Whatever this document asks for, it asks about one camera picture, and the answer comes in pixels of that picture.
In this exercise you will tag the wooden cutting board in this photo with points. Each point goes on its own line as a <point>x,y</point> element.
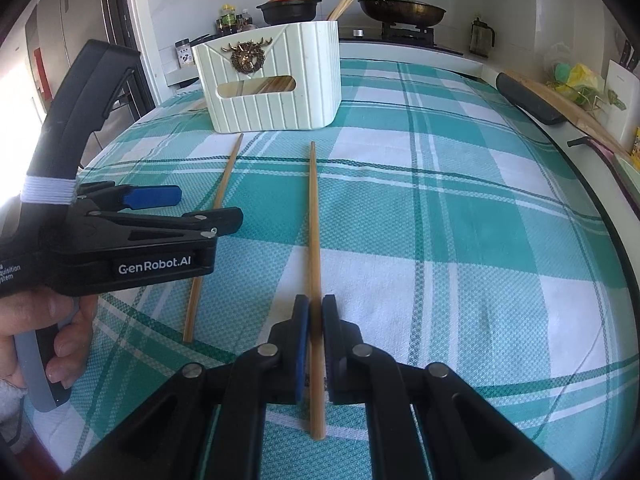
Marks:
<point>575,110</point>

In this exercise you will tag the glass kettle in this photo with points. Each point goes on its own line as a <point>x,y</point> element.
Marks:
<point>481,40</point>

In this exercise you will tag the stainless steel refrigerator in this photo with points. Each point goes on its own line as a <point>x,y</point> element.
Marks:
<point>75,5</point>

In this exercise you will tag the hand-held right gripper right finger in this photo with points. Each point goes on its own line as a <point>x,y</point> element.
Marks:
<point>329,340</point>

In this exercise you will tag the dark sauce bottle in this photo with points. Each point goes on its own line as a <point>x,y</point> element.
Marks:
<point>246,21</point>

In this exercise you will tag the black textured pad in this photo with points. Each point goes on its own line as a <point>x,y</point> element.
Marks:
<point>530,97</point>

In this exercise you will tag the white ribbed utensil holder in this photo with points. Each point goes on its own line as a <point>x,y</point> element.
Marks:
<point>280,110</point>

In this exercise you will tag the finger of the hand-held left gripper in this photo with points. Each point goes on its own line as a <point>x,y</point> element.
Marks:
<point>155,196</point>
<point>210,220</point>

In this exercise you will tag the plastic bag with sponges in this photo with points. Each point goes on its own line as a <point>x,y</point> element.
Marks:
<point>575,72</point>

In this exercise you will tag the black frying pan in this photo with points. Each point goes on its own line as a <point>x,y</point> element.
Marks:
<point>400,14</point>

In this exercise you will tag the yellow instant noodle cup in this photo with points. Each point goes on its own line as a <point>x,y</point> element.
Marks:
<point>636,147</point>

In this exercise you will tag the yellow-capped sauce bottle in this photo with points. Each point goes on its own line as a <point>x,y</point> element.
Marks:
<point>227,20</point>

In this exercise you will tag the black gas stove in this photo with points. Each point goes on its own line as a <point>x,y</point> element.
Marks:
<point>405,35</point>

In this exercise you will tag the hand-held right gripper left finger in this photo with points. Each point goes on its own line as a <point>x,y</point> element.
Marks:
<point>300,330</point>

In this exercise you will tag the bamboo chopstick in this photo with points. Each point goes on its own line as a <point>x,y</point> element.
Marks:
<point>313,210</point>
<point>332,11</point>
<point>345,2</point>
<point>227,175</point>
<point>339,7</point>

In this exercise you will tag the person's left hand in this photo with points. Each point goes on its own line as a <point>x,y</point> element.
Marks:
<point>70,340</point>

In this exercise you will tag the black clay pot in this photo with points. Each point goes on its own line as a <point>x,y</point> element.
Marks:
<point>290,12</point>

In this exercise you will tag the white knife block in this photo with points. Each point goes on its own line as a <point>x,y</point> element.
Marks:
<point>622,105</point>

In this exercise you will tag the black-capped spice jar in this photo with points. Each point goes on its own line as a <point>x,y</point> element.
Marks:
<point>185,55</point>

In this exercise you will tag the pink black-trimmed mat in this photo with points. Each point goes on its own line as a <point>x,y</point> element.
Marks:
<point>610,165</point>

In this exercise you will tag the green plaid tablecloth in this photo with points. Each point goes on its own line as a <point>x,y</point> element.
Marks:
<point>450,210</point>

